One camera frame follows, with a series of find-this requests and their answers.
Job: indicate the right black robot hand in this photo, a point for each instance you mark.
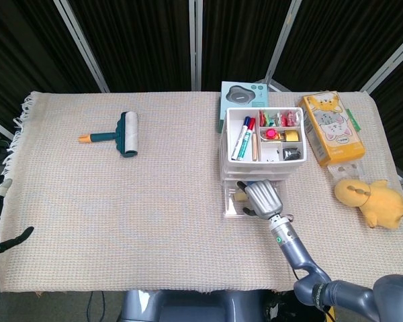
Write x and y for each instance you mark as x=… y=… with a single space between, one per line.
x=265 y=199

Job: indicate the small yellow block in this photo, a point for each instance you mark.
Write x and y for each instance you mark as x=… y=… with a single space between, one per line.
x=239 y=198

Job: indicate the clear plastic drawer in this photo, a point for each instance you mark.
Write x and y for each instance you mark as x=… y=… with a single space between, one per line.
x=255 y=170
x=230 y=208
x=255 y=176

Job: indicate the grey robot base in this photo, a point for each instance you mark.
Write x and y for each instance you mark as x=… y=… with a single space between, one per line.
x=188 y=305

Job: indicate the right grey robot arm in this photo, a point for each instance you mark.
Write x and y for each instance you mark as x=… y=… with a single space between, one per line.
x=295 y=248

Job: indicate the white plastic drawer organizer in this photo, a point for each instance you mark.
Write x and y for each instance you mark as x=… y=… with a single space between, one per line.
x=265 y=164

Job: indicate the yellow cat print box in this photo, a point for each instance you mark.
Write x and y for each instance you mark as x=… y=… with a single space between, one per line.
x=332 y=131

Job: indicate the teal speaker packaging box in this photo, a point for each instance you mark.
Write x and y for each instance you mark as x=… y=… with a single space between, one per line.
x=245 y=97

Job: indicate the black binder clips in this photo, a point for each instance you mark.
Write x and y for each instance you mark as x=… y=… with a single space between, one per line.
x=291 y=153

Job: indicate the wooden stick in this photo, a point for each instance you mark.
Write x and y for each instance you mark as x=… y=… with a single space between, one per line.
x=255 y=147

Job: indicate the red cap whiteboard marker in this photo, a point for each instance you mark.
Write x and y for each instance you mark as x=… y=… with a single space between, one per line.
x=246 y=144

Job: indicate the pink round badge reel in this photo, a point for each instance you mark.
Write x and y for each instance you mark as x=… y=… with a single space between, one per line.
x=272 y=133

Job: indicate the blue cap whiteboard marker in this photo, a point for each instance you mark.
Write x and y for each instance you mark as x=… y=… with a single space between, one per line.
x=242 y=134

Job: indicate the red and green clip packet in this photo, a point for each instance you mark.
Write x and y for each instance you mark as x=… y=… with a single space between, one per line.
x=264 y=117

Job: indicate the clear plastic packet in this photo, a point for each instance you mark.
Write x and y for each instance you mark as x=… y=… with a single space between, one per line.
x=346 y=171

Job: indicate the black trash bag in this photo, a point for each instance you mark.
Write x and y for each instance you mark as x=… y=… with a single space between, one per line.
x=282 y=307

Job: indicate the yellow plush toy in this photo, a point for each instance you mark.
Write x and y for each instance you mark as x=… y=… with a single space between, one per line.
x=383 y=204

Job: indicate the green flat strip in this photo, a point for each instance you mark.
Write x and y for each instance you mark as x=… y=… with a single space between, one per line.
x=352 y=119

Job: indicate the beige woven tablecloth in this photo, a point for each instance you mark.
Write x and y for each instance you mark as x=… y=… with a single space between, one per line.
x=121 y=218

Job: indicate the teal lint roller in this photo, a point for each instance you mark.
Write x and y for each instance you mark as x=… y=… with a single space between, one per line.
x=129 y=134

